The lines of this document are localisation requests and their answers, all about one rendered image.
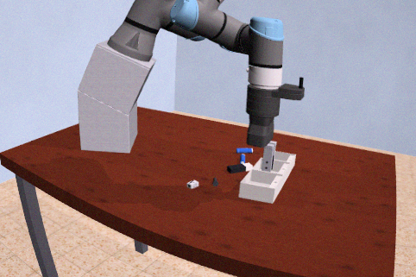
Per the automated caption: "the white three-compartment bin rack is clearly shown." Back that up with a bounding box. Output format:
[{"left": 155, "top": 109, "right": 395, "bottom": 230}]
[{"left": 239, "top": 151, "right": 296, "bottom": 204}]

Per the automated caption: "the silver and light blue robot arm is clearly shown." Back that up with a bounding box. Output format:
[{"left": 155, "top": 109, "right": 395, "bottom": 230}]
[{"left": 107, "top": 0, "right": 284, "bottom": 69}]

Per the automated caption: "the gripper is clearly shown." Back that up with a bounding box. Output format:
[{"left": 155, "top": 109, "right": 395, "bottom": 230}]
[{"left": 246, "top": 65, "right": 305, "bottom": 172}]

